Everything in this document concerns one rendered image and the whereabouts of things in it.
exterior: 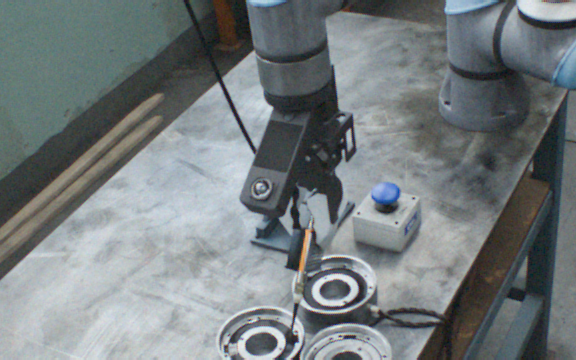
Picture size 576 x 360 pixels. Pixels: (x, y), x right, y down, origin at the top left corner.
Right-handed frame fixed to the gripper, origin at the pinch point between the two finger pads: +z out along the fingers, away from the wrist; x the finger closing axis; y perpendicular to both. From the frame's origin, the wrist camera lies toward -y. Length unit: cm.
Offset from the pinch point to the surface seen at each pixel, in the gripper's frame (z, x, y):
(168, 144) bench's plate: 13, 42, 26
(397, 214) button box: 8.7, -3.0, 17.6
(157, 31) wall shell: 74, 159, 157
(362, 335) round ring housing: 10.2, -7.5, -2.7
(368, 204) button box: 8.7, 1.6, 18.1
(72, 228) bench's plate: 13.2, 43.6, 2.0
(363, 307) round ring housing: 9.8, -5.8, 1.2
